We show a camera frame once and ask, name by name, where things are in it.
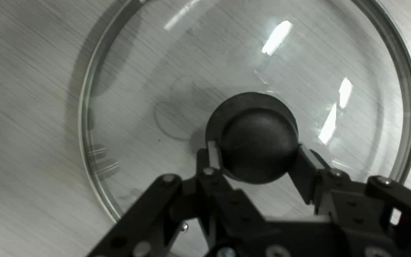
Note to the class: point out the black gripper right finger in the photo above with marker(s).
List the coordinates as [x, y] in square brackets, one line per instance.
[357, 199]

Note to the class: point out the glass lid with black knob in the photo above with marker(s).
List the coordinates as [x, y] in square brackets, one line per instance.
[257, 137]

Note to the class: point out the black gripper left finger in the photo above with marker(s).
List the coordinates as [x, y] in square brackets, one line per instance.
[177, 199]

